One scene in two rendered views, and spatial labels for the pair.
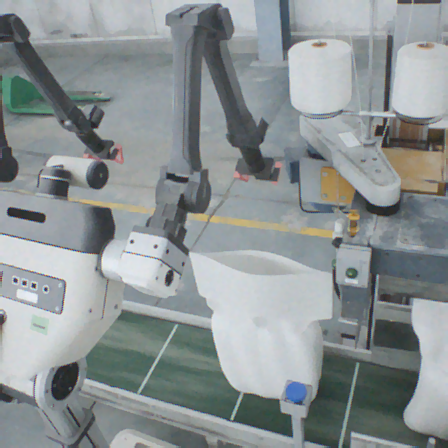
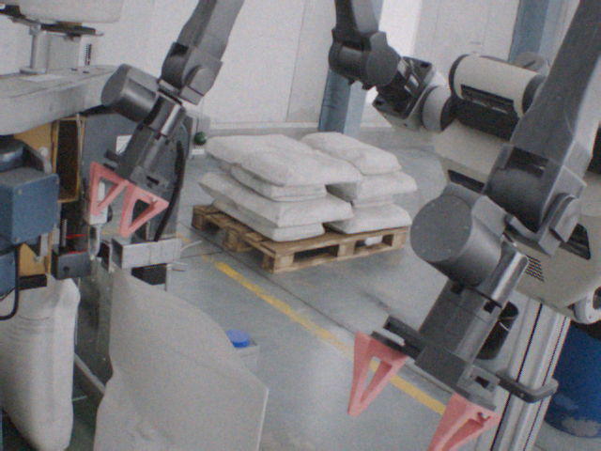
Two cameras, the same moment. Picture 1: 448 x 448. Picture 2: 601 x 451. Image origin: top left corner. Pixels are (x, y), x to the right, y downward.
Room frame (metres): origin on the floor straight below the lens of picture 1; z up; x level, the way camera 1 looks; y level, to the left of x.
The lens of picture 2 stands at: (2.15, 0.45, 1.63)
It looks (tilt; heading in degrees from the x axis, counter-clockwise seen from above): 19 degrees down; 200
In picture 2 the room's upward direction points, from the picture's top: 10 degrees clockwise
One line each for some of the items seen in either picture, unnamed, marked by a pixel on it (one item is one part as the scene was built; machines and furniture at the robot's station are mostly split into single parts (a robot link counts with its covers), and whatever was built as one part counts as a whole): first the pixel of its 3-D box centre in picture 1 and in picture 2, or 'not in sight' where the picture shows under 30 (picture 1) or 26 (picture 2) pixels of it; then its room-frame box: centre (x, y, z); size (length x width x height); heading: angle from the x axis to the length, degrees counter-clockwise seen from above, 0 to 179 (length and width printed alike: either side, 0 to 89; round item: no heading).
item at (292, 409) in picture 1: (296, 398); (234, 352); (0.79, -0.12, 0.81); 0.08 x 0.08 x 0.06; 63
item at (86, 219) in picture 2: (340, 242); (95, 220); (1.07, -0.33, 1.14); 0.05 x 0.04 x 0.16; 153
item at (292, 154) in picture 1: (298, 167); (20, 210); (1.36, -0.27, 1.25); 0.10 x 0.08 x 0.12; 178
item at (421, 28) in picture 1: (397, 243); not in sight; (1.30, -0.62, 0.88); 0.12 x 0.11 x 1.74; 153
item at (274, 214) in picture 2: not in sight; (296, 205); (-1.84, -0.98, 0.32); 0.66 x 0.43 x 0.15; 155
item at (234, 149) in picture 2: not in sight; (259, 149); (-2.01, -1.35, 0.56); 0.66 x 0.43 x 0.15; 151
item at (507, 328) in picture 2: not in sight; (485, 327); (-1.34, 0.32, 0.13); 0.30 x 0.30 x 0.26
